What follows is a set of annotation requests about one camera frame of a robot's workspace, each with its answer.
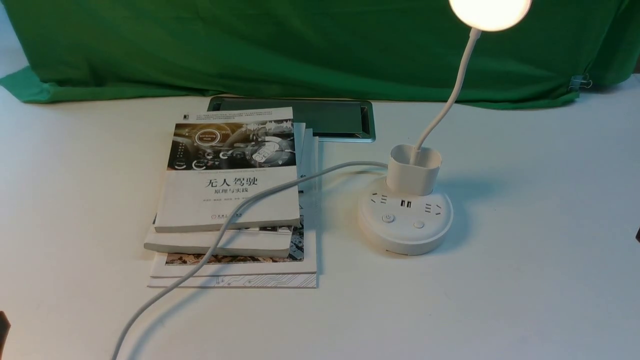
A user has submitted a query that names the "white lamp power cable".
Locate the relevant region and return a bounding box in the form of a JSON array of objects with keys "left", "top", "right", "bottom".
[{"left": 110, "top": 161, "right": 389, "bottom": 360}]

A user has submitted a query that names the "metal binder clip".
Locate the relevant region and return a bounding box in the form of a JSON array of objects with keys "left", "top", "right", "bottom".
[{"left": 567, "top": 74, "right": 594, "bottom": 92}]

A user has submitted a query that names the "green backdrop cloth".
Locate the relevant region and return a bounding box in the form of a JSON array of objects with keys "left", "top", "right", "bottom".
[{"left": 1, "top": 0, "right": 640, "bottom": 109}]

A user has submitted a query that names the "white desk lamp with sockets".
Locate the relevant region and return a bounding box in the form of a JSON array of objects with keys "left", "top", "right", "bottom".
[{"left": 358, "top": 0, "right": 532, "bottom": 256}]

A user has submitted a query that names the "top book autonomous driving cover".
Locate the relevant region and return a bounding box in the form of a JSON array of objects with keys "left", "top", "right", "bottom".
[{"left": 153, "top": 107, "right": 304, "bottom": 233}]

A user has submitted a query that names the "bottom book circuit pattern cover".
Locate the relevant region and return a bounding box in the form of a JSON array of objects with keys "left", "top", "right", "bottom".
[{"left": 178, "top": 273, "right": 318, "bottom": 289}]

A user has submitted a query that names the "dark object at left edge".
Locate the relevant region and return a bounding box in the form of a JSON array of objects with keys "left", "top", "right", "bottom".
[{"left": 0, "top": 311, "right": 11, "bottom": 359}]

